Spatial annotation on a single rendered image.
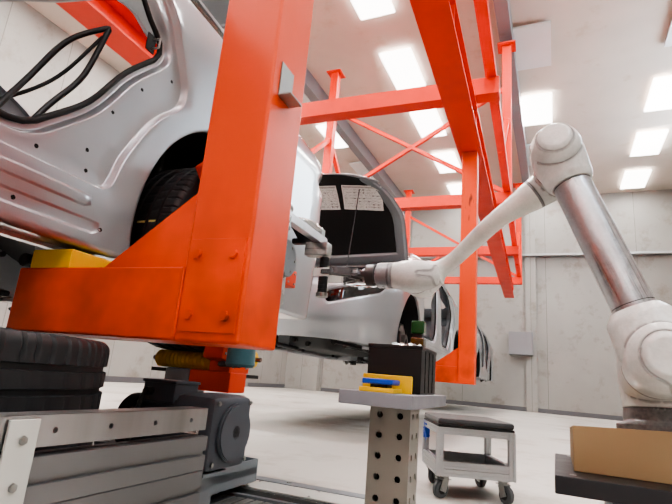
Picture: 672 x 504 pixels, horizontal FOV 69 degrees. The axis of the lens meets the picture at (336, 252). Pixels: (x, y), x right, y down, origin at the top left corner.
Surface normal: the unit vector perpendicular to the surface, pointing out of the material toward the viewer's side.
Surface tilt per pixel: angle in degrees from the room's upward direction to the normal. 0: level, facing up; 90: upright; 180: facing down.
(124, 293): 90
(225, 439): 90
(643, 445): 90
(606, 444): 90
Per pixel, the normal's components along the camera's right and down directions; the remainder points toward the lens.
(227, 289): -0.36, -0.26
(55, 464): 0.93, -0.01
